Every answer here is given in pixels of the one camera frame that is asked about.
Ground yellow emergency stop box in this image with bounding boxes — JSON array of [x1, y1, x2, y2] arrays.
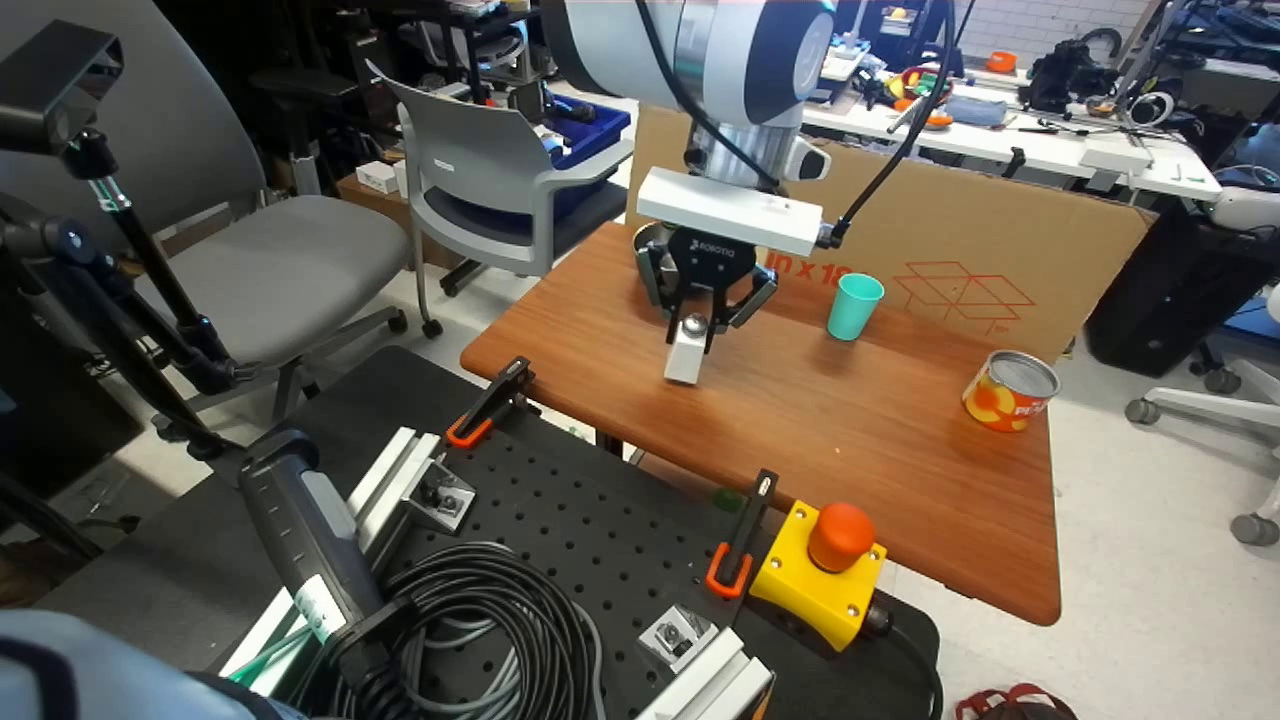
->
[[747, 499, 893, 655]]

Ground blue plastic bin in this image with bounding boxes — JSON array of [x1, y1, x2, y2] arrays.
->
[[532, 93, 637, 173]]

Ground black backpack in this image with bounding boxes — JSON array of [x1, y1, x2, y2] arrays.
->
[[1024, 34, 1138, 117]]

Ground grey fabric office chair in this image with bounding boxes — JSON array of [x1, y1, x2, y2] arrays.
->
[[0, 0, 416, 432]]

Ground orange black bar clamp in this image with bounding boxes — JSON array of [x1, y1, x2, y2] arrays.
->
[[445, 350, 541, 451], [701, 466, 783, 602]]

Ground tin can with orange label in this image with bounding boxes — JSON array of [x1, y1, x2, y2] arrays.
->
[[960, 347, 1061, 437]]

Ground black tripod stand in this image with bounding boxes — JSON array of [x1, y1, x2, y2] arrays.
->
[[0, 127, 253, 464]]

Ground black emergency stop cable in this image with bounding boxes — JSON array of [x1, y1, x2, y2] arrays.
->
[[864, 602, 946, 720]]

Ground black camera on stand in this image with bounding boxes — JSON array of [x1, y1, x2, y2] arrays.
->
[[0, 17, 130, 152]]

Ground light grey plastic chair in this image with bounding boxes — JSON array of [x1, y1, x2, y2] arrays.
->
[[378, 73, 633, 337]]

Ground blue grey cloth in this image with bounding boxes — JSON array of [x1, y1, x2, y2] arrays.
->
[[0, 608, 275, 720]]

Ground grey black handheld device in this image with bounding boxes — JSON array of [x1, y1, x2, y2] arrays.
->
[[236, 423, 391, 642]]

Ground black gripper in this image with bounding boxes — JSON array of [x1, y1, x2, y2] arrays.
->
[[633, 223, 783, 337]]

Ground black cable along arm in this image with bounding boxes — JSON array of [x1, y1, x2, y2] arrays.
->
[[637, 0, 968, 254]]

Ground teal plastic cup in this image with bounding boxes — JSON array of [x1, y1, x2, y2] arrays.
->
[[826, 269, 890, 347]]

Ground white cluttered desk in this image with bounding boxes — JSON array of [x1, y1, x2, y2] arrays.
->
[[796, 77, 1226, 203]]

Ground brown cardboard sheet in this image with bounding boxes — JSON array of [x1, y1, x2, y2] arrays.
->
[[624, 96, 1155, 363]]

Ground grey chair wheel base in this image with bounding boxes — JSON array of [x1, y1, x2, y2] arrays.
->
[[1124, 284, 1280, 550]]

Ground coiled black cable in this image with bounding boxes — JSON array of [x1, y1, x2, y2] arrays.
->
[[283, 537, 613, 720]]

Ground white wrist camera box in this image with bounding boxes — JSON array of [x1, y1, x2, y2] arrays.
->
[[637, 166, 830, 258]]

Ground black bag with red print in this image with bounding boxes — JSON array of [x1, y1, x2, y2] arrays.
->
[[952, 681, 1082, 720]]

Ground black perforated breadboard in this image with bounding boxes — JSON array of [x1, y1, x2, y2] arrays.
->
[[36, 344, 946, 720]]

